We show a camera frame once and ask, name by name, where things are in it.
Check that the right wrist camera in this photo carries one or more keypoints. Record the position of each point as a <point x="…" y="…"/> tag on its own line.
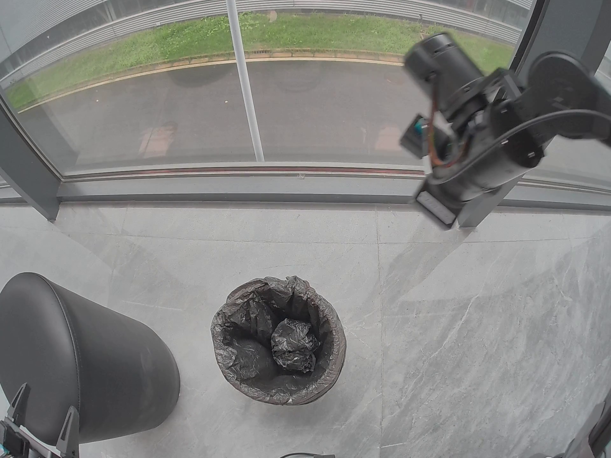
<point x="414" y="136"/>

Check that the black plastic bag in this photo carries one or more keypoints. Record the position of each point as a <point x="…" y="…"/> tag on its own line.
<point x="238" y="337"/>

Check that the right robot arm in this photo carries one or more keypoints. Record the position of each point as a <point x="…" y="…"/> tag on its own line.
<point x="568" y="93"/>

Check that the black plastic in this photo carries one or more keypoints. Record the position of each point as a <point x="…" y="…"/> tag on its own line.
<point x="293" y="346"/>

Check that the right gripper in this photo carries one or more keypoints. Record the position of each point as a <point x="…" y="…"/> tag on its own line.
<point x="491" y="170"/>

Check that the window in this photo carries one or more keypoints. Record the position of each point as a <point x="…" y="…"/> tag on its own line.
<point x="143" y="112"/>

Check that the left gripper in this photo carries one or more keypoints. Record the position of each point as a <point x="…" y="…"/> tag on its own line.
<point x="40" y="449"/>

